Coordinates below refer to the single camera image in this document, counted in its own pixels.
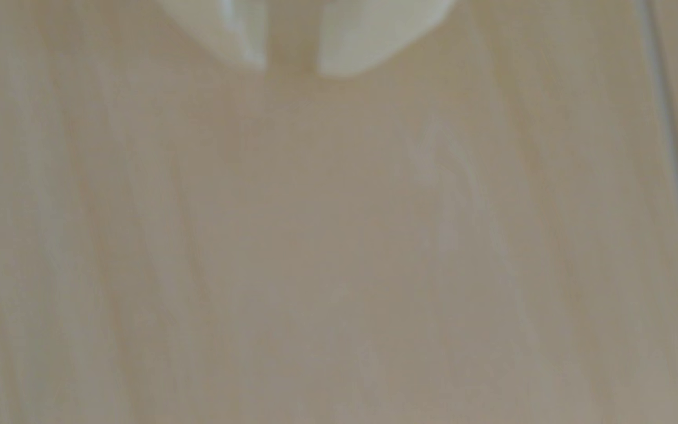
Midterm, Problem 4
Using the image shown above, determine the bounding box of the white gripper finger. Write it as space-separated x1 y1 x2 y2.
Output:
158 0 270 73
315 0 457 80

